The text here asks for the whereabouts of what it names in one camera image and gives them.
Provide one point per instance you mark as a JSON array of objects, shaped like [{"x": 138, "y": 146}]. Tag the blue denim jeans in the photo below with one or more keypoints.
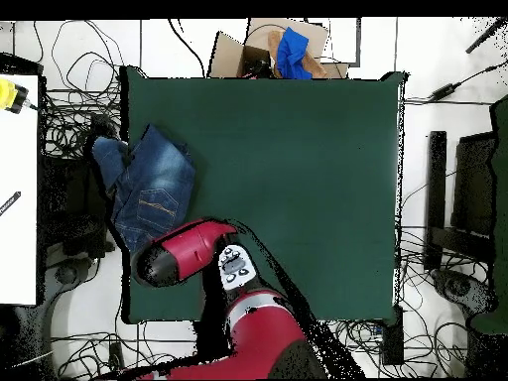
[{"x": 154, "y": 186}]

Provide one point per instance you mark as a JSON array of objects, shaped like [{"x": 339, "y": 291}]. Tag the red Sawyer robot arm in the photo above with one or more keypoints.
[{"x": 190, "y": 246}]

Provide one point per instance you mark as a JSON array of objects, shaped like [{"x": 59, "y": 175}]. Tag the dark green table cloth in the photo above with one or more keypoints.
[{"x": 285, "y": 178}]

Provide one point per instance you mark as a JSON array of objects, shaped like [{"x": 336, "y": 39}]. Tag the tan brown cloth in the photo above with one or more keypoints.
[{"x": 315, "y": 66}]

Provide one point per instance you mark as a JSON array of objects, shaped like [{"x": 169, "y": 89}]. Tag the brown cardboard box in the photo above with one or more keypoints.
[{"x": 228, "y": 55}]

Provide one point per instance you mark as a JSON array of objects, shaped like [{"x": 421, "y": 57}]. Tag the bright blue cloth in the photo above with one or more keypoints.
[{"x": 291, "y": 51}]

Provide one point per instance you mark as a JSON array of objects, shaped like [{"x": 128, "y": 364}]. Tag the black chair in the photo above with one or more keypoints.
[{"x": 75, "y": 230}]

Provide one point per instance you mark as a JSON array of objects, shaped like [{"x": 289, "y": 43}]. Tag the black power strip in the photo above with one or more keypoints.
[
  {"x": 116, "y": 355},
  {"x": 393, "y": 341}
]

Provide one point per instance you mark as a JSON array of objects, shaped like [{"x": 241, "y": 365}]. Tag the white side table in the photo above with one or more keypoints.
[{"x": 18, "y": 246}]

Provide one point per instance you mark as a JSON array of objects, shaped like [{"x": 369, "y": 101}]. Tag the black marker pen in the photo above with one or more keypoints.
[{"x": 10, "y": 203}]

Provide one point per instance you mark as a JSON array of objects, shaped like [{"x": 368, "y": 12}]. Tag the green cloth on side table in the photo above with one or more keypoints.
[{"x": 502, "y": 198}]

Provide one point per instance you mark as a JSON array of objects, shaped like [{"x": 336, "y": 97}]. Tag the yellow and black tool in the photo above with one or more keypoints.
[{"x": 8, "y": 95}]

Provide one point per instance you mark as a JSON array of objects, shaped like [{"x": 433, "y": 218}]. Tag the black rod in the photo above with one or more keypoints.
[{"x": 484, "y": 37}]

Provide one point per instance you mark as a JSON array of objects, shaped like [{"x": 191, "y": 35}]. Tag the white board with dark frame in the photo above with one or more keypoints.
[{"x": 343, "y": 39}]

